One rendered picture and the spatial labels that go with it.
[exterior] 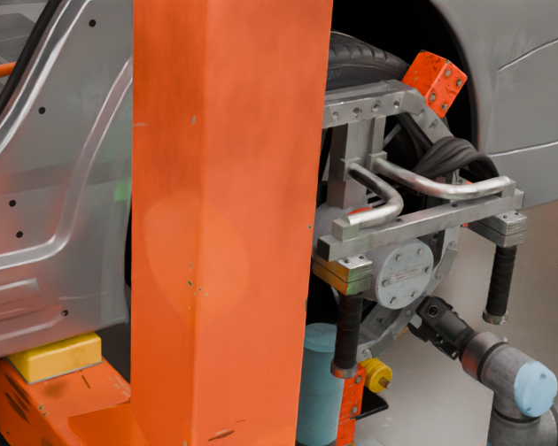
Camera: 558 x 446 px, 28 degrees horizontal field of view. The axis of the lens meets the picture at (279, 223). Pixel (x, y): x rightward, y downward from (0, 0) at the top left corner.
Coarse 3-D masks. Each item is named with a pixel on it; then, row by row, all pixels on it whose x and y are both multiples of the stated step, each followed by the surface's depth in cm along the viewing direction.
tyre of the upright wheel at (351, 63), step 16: (336, 48) 191; (352, 48) 192; (368, 48) 196; (336, 64) 190; (352, 64) 192; (368, 64) 195; (384, 64) 197; (400, 64) 199; (336, 80) 192; (352, 80) 194; (368, 80) 196; (384, 80) 198; (400, 80) 200; (448, 128) 214; (128, 224) 196; (128, 240) 197; (128, 256) 199; (128, 272) 202
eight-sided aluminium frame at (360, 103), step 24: (336, 96) 187; (360, 96) 186; (384, 96) 188; (408, 96) 191; (336, 120) 184; (360, 120) 187; (408, 120) 200; (432, 120) 197; (432, 144) 201; (432, 240) 217; (456, 240) 215; (432, 288) 216; (384, 312) 217; (408, 312) 216; (360, 336) 215; (384, 336) 213; (360, 360) 212
